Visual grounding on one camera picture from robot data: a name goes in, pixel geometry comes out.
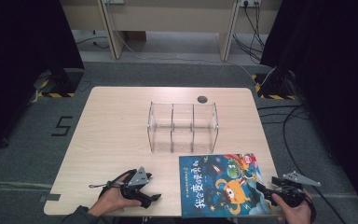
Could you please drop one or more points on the grey tape strip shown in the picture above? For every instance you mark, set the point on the grey tape strip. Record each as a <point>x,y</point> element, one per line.
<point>51,197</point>

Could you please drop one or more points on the person's left hand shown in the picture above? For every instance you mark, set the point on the person's left hand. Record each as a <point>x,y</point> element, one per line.
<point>113,200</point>

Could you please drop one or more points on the black stand base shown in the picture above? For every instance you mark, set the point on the black stand base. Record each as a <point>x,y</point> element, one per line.
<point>63,81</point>
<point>275,87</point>

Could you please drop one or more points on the person's right hand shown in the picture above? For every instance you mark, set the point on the person's right hand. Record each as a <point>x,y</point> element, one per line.
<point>293,213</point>

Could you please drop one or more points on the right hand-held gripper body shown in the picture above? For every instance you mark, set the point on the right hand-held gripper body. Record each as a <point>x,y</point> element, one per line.
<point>293,189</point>

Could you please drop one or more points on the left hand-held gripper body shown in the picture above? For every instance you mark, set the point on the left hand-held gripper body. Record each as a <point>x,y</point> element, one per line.
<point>138,179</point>

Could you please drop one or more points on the clear acrylic divided organizer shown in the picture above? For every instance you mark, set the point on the clear acrylic divided organizer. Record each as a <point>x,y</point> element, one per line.
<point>182,127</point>

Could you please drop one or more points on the black curtain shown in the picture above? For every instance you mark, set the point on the black curtain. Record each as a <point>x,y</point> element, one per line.
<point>338,77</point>
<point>18,62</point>

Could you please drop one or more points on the blue children's picture book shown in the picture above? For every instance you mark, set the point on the blue children's picture book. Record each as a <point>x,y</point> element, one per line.
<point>222,183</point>

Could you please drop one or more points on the beige wooden desk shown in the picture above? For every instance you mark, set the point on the beige wooden desk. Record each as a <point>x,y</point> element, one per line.
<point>167,21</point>

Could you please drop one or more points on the white wall socket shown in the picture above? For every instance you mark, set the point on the white wall socket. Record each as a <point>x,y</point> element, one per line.
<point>250,3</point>

